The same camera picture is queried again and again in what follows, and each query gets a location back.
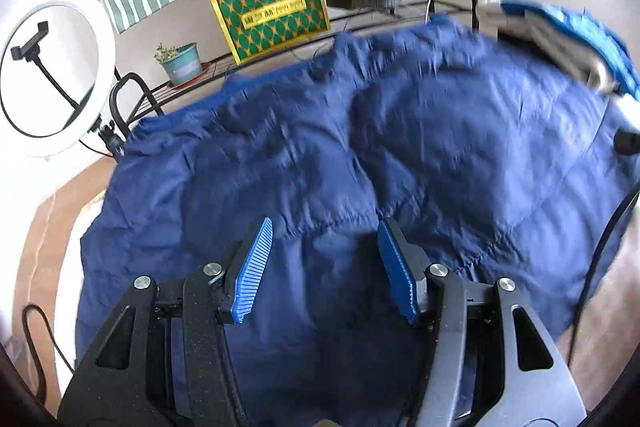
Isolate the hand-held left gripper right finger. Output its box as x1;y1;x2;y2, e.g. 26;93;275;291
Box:
377;218;587;427

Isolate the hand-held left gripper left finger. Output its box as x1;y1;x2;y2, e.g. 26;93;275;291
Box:
57;217;273;427

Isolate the navy puffer jacket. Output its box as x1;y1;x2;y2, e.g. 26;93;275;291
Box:
75;13;640;427

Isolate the bed with patterned sheet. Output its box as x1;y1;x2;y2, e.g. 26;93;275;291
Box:
60;192;638;373

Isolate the potted plant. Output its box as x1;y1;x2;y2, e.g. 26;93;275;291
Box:
154;42;204;88

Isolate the yellow and green box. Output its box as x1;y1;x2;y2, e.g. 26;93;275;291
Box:
207;0;332;66

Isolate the blue and white jacket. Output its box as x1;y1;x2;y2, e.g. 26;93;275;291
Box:
477;0;640;102

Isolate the black cable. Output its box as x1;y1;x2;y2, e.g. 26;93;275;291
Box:
565;187;640;368
22;303;76;403

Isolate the white ring light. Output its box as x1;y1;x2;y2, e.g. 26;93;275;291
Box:
0;0;126;160

